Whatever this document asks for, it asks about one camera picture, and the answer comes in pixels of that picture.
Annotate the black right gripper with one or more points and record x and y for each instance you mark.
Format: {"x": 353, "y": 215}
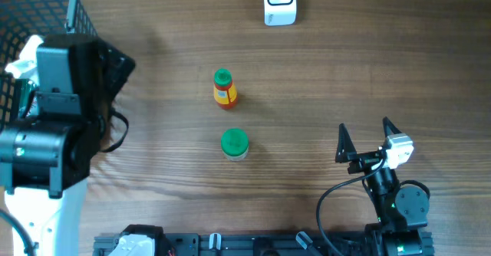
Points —
{"x": 346, "y": 152}

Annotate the green lid clear jar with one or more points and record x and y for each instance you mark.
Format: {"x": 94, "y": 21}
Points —
{"x": 235, "y": 144}

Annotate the green foil snack bag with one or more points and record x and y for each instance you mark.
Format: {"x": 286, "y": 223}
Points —
{"x": 25, "y": 88}

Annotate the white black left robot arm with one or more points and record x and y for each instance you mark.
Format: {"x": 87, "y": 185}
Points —
{"x": 47, "y": 150}

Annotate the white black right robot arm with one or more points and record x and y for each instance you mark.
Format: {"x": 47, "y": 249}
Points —
{"x": 401, "y": 206}

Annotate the white barcode scanner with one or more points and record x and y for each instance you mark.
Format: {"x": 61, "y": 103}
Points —
{"x": 280, "y": 12}

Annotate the red sauce bottle green cap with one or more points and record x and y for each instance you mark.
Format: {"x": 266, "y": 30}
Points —
{"x": 224, "y": 90}

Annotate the grey plastic mesh basket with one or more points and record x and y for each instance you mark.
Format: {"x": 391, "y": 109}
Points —
{"x": 34, "y": 18}

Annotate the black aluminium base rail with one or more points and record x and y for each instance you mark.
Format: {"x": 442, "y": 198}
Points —
{"x": 151, "y": 240}

